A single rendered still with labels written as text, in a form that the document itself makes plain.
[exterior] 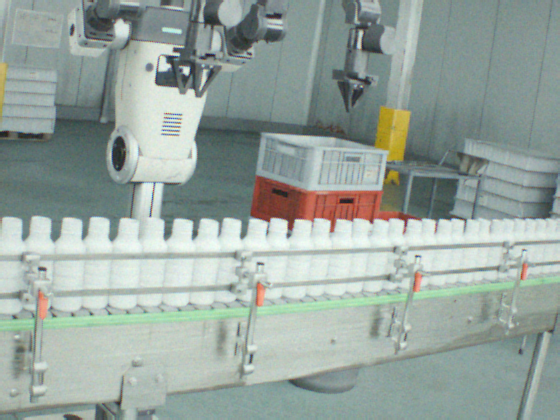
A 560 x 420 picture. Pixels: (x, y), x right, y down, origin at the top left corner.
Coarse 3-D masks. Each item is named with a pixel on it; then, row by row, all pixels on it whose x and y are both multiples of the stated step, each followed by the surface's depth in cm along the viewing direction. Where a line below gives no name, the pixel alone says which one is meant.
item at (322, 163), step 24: (264, 144) 423; (288, 144) 412; (312, 144) 454; (336, 144) 466; (360, 144) 454; (264, 168) 425; (288, 168) 413; (312, 168) 401; (336, 168) 414; (360, 168) 427; (384, 168) 441
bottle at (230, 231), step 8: (224, 224) 161; (232, 224) 161; (224, 232) 161; (232, 232) 161; (224, 240) 161; (232, 240) 161; (240, 240) 163; (224, 248) 160; (232, 248) 160; (240, 248) 162; (224, 264) 161; (232, 264) 161; (240, 264) 163; (224, 272) 161; (232, 272) 162; (224, 280) 161; (232, 280) 162; (216, 296) 162; (224, 296) 162; (232, 296) 163
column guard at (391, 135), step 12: (384, 108) 1172; (384, 120) 1172; (396, 120) 1159; (408, 120) 1175; (384, 132) 1171; (396, 132) 1165; (384, 144) 1172; (396, 144) 1170; (396, 156) 1176; (384, 180) 1173; (396, 180) 1187
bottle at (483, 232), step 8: (480, 224) 213; (488, 224) 212; (480, 232) 213; (488, 232) 213; (488, 240) 212; (480, 248) 212; (488, 248) 213; (480, 256) 212; (480, 264) 213; (480, 272) 213; (472, 280) 214; (480, 280) 215
